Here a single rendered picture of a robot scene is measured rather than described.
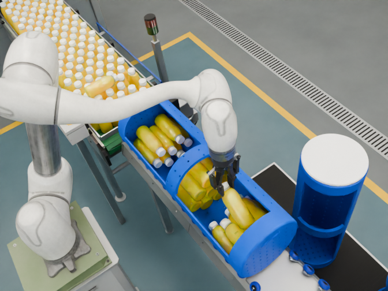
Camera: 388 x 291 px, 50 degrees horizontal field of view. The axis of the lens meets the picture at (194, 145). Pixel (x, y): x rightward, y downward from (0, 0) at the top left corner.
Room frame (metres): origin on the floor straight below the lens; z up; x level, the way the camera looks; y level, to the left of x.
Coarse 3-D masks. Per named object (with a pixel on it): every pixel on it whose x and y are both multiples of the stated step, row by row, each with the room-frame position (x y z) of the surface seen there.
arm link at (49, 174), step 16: (32, 32) 1.07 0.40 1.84; (16, 48) 0.98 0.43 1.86; (32, 48) 0.98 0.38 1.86; (48, 48) 1.01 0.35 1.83; (48, 64) 0.95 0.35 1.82; (32, 128) 0.95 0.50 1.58; (48, 128) 0.96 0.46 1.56; (32, 144) 0.96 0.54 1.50; (48, 144) 0.95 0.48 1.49; (32, 160) 0.97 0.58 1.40; (48, 160) 0.95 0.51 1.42; (64, 160) 1.03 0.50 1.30; (32, 176) 0.96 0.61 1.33; (48, 176) 0.95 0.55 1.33; (64, 176) 0.96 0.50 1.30; (32, 192) 0.93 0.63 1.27; (48, 192) 0.91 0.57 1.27; (64, 192) 0.93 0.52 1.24
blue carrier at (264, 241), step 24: (120, 120) 1.31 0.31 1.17; (144, 120) 1.36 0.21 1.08; (192, 144) 1.22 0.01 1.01; (168, 168) 1.15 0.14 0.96; (240, 168) 0.94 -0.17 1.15; (240, 192) 0.92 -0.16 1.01; (264, 192) 0.80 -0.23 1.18; (192, 216) 0.79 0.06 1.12; (216, 216) 0.85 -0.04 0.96; (264, 216) 0.67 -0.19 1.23; (288, 216) 0.68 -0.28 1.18; (240, 240) 0.61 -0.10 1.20; (264, 240) 0.59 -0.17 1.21; (288, 240) 0.65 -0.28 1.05; (240, 264) 0.55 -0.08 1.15; (264, 264) 0.59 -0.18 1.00
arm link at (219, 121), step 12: (204, 108) 0.87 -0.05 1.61; (216, 108) 0.81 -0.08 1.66; (228, 108) 0.81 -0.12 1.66; (204, 120) 0.80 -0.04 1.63; (216, 120) 0.78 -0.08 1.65; (228, 120) 0.78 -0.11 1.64; (204, 132) 0.80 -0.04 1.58; (216, 132) 0.77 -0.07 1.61; (228, 132) 0.77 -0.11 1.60; (216, 144) 0.77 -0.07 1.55; (228, 144) 0.76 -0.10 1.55
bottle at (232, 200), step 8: (224, 192) 0.80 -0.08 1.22; (232, 192) 0.79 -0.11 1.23; (224, 200) 0.78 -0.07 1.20; (232, 200) 0.77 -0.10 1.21; (240, 200) 0.77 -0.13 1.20; (232, 208) 0.75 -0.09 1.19; (240, 208) 0.74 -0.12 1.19; (232, 216) 0.73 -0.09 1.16; (240, 216) 0.72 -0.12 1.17; (248, 216) 0.72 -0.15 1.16; (240, 224) 0.70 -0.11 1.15; (248, 224) 0.69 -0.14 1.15
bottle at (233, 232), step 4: (228, 224) 0.73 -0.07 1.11; (232, 224) 0.72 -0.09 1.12; (236, 224) 0.72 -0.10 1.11; (228, 228) 0.71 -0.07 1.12; (232, 228) 0.70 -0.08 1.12; (236, 228) 0.70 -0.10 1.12; (228, 232) 0.69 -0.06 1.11; (232, 232) 0.69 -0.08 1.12; (236, 232) 0.68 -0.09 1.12; (240, 232) 0.68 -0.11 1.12; (228, 236) 0.68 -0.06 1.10; (232, 236) 0.67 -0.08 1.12; (236, 236) 0.67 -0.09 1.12; (232, 240) 0.66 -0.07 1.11; (236, 240) 0.66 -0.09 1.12
